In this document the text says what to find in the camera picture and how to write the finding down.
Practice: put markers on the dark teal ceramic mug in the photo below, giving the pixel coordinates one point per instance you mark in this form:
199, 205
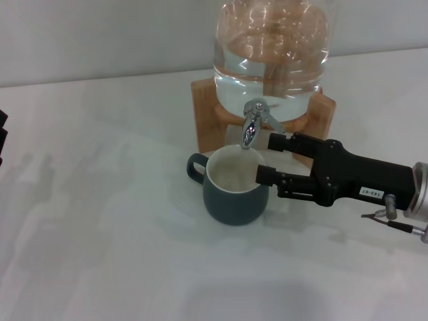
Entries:
234, 207

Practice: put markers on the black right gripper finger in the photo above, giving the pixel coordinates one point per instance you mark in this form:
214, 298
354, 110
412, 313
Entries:
294, 185
294, 143

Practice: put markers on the wooden dispenser stand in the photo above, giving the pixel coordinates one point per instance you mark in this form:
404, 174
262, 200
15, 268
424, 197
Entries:
209, 123

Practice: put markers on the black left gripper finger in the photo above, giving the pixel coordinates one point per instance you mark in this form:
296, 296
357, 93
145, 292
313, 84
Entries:
2, 138
2, 117

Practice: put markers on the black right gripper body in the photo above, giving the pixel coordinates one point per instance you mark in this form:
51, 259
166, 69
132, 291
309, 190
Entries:
354, 177

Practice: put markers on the clear glass water dispenser jar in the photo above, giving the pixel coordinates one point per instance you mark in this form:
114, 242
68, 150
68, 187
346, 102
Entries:
271, 50

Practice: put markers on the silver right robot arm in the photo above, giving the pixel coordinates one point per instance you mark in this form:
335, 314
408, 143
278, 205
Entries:
421, 194

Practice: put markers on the chrome faucet with lever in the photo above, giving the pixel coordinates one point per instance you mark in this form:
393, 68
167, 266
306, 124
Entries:
250, 128

